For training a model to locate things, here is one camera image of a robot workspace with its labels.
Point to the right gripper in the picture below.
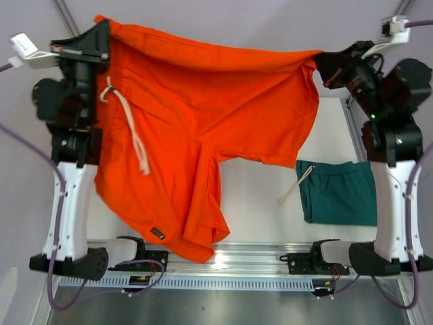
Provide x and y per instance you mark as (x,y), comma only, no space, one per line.
(336,67)

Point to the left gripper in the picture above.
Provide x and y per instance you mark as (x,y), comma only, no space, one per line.
(90,47)

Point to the orange shorts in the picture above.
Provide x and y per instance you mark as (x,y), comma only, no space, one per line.
(172,109)

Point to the teal green shorts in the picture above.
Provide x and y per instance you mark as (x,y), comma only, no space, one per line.
(341,194)

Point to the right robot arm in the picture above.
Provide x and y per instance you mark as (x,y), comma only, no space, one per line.
(394,147)

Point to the left aluminium frame post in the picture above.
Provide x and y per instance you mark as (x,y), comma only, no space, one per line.
(66,17)

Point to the aluminium frame post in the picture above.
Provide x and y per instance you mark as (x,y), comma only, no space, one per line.
(401,10)
(66,17)

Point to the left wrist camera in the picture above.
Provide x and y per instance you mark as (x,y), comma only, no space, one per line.
(26,53)

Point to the right aluminium frame post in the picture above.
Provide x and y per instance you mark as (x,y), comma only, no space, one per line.
(401,10)

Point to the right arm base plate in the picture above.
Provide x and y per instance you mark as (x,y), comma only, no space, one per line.
(310,264)

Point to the aluminium mounting rail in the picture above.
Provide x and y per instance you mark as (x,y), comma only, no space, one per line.
(229,259)

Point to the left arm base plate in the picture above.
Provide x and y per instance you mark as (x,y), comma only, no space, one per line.
(144,262)

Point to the slotted cable duct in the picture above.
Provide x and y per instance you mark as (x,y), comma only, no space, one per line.
(205,283)

